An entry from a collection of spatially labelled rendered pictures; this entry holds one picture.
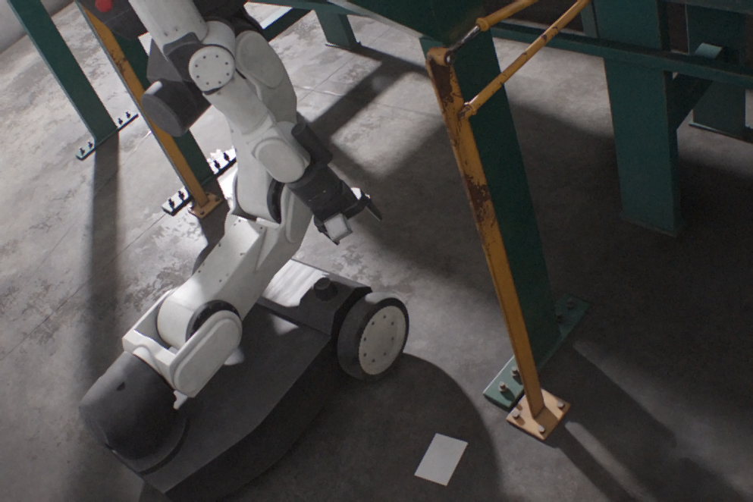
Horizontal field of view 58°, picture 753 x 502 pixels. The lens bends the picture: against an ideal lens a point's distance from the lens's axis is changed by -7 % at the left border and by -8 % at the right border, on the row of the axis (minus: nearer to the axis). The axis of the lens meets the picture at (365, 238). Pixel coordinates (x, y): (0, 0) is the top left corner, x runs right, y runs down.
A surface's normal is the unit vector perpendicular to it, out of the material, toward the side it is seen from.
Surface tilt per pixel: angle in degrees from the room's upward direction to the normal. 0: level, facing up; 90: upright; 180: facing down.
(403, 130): 0
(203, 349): 90
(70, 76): 90
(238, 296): 90
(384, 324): 90
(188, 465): 0
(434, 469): 0
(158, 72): 49
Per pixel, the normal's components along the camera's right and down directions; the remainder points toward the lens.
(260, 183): -0.66, 0.20
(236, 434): -0.31, -0.70
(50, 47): 0.68, 0.31
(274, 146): 0.15, 0.68
